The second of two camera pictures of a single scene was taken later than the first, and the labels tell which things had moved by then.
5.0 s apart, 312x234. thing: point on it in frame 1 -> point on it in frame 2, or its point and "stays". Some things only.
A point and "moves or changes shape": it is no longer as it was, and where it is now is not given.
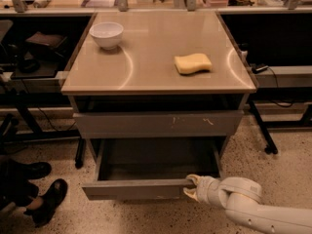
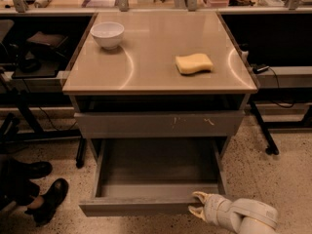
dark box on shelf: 45,41 stays
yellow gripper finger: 191,193 -> 198,212
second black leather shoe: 27,171 stays
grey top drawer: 157,125 stays
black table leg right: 271,147 stays
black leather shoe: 40,214 stays
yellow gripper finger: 195,177 -> 204,196
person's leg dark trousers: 15,186 stays
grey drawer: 151,169 moves or changes shape
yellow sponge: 193,63 stays
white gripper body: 205,188 -> 214,208
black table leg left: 81,153 stays
